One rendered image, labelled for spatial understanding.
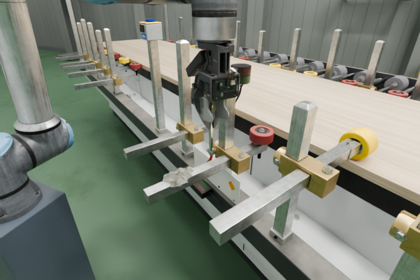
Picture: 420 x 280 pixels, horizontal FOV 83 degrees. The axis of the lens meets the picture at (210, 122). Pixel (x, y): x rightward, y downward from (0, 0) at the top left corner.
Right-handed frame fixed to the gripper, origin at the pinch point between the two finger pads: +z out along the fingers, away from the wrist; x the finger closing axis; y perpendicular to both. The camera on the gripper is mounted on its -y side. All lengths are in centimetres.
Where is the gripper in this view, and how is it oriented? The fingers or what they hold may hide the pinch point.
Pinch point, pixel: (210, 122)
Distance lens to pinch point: 59.9
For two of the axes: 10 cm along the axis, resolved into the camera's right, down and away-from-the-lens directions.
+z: 0.0, 9.0, 4.4
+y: 4.5, 3.9, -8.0
